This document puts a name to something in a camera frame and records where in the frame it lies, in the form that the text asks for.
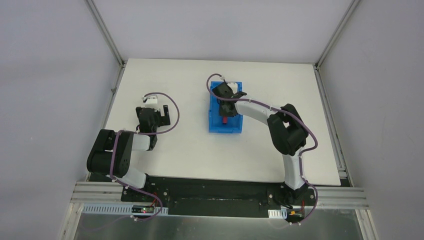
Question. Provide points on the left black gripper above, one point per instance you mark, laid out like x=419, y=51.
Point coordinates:
x=158, y=118

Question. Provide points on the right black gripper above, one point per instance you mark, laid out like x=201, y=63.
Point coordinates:
x=226, y=96

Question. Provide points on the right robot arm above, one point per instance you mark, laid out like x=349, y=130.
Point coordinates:
x=287, y=131

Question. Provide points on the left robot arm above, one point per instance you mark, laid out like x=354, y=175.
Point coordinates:
x=111, y=154

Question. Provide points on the blue plastic bin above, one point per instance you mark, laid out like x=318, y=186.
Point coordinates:
x=234, y=124

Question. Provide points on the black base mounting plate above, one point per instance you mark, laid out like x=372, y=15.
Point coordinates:
x=219, y=198

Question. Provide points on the left controller board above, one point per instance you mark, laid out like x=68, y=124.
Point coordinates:
x=143, y=209

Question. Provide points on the controller board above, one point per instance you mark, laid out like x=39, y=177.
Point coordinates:
x=295, y=216
x=143, y=209

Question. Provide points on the right controller board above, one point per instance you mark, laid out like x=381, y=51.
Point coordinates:
x=295, y=216

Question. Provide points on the metal sheet front panel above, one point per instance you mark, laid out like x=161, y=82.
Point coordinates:
x=322, y=225

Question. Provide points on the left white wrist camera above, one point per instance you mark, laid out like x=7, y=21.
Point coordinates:
x=150, y=101

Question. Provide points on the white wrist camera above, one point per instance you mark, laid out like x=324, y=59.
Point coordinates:
x=150, y=101
x=234, y=86

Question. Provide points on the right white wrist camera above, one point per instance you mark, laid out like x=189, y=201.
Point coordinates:
x=234, y=86

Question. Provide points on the left white slotted cable duct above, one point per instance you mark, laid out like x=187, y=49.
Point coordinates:
x=119, y=209

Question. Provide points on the white slotted cable duct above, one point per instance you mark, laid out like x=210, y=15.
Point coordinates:
x=119, y=209
x=277, y=214

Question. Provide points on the right white slotted cable duct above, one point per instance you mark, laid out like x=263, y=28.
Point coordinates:
x=277, y=214

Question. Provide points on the left aluminium frame post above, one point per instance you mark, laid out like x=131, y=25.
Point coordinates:
x=101, y=25

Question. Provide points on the aluminium frame post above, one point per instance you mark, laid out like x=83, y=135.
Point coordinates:
x=101, y=25
x=338, y=31

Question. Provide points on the aluminium front frame rail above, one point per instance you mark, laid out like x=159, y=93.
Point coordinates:
x=329, y=197

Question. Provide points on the right aluminium frame post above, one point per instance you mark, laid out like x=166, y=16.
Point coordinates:
x=338, y=31

